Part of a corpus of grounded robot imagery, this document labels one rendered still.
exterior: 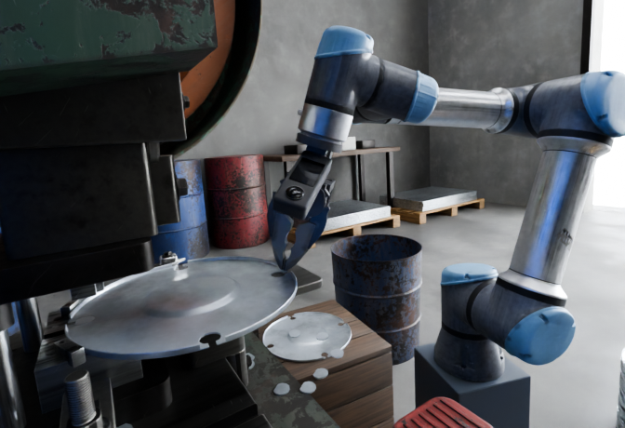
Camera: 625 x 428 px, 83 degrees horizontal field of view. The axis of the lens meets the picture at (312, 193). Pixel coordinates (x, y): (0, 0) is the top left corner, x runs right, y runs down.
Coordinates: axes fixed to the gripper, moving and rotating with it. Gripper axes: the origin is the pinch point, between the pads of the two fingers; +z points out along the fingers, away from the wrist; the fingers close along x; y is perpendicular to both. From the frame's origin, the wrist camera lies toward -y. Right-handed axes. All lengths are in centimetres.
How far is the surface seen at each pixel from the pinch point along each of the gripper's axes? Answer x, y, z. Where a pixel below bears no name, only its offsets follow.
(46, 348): 18.9, -22.0, 8.1
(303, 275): -3.5, -1.0, 0.4
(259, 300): 0.2, -10.1, 1.4
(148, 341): 8.6, -20.2, 4.4
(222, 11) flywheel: 33, 29, -40
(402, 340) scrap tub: -43, 94, 57
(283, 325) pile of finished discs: 4, 60, 48
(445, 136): -103, 515, -50
